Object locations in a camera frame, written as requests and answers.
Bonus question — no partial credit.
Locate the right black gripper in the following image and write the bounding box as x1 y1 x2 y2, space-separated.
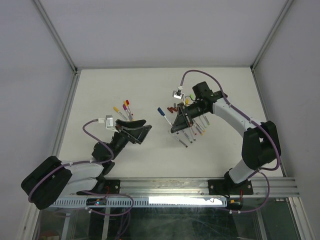
170 101 208 133

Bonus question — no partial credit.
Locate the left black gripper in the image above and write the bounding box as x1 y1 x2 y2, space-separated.
108 119 151 160

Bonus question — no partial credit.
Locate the red square-cap pen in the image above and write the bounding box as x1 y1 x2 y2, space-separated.
192 125 197 136

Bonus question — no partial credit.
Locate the yellow pen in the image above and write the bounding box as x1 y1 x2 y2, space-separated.
194 121 205 136

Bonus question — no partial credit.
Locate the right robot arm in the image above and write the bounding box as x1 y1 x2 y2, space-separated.
170 81 281 194

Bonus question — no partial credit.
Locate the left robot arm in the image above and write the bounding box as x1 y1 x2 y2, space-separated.
21 120 152 210

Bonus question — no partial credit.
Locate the purple cap marker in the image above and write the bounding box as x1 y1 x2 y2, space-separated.
122 104 133 122

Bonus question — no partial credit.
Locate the yellow cap marker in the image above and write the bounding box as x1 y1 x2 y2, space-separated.
113 106 129 122

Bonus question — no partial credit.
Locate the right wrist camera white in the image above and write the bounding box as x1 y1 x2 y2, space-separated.
172 85 184 100

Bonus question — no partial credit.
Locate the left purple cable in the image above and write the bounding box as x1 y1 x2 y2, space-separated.
28 119 135 240

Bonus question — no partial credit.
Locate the purple cable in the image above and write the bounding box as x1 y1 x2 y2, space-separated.
180 70 281 214
28 119 135 240

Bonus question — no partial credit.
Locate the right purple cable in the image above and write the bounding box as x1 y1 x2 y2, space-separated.
180 70 281 214

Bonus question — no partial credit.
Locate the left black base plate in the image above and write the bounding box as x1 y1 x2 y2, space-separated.
76 179 121 196

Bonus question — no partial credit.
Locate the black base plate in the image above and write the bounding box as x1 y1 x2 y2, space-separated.
207 179 254 196
76 179 121 196

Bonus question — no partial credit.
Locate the white slotted cable duct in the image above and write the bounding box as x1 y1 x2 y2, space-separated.
51 196 227 208

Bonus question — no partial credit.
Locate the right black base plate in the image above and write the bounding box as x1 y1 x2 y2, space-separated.
207 179 254 196

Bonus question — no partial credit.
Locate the aluminium front rail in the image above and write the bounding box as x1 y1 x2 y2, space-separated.
67 176 300 199

